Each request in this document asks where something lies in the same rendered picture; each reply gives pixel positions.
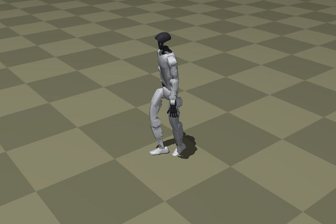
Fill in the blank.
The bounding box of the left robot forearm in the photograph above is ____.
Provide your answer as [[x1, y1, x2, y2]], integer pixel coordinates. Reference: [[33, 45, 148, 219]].
[[170, 80, 179, 105]]

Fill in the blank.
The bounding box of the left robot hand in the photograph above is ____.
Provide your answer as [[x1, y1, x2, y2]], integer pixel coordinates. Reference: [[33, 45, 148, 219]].
[[167, 101, 178, 117]]

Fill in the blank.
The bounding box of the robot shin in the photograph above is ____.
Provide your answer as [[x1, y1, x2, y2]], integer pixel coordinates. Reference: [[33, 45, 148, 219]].
[[150, 125, 164, 149], [172, 123, 183, 147]]

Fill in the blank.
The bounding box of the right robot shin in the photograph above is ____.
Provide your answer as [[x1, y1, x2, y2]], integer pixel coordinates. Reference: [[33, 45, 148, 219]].
[[150, 125, 164, 149]]

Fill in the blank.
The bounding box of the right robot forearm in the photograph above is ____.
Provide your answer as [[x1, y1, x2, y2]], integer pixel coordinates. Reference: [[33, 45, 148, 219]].
[[160, 73, 166, 86]]

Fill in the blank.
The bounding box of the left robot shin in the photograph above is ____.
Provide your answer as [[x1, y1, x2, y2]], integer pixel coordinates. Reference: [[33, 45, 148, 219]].
[[172, 123, 183, 147]]

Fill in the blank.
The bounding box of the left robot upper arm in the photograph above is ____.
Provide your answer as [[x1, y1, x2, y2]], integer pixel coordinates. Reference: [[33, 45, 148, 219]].
[[167, 56, 179, 85]]

